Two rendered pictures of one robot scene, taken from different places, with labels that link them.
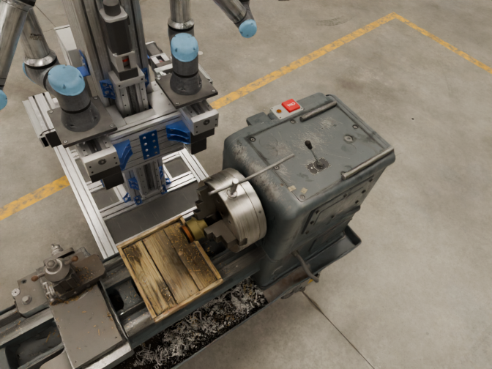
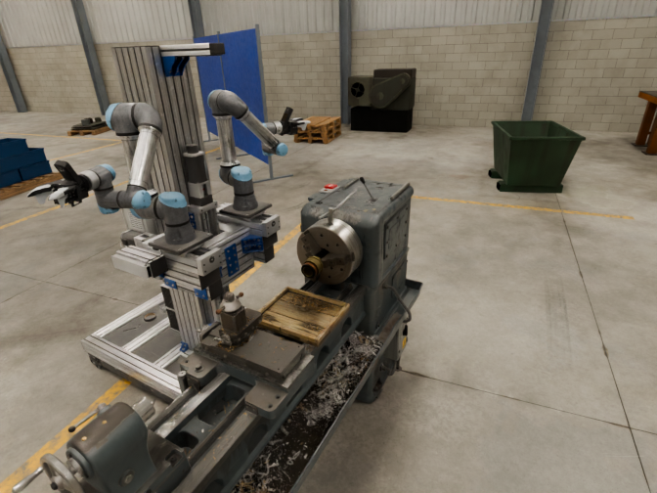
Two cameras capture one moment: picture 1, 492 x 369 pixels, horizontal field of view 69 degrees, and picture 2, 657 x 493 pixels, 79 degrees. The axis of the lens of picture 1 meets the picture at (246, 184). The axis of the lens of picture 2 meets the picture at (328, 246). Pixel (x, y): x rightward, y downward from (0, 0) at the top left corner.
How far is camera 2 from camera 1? 1.17 m
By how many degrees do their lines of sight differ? 31
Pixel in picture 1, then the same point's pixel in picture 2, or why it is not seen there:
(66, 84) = (177, 199)
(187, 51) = (246, 172)
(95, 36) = (179, 175)
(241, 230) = (348, 244)
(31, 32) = not seen: hidden behind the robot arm
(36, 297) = (205, 365)
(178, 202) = not seen: hidden behind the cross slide
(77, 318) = (258, 349)
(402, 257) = (457, 316)
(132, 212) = not seen: hidden behind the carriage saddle
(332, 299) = (428, 365)
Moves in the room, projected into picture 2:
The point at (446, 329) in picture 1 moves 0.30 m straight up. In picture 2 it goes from (522, 344) to (530, 310)
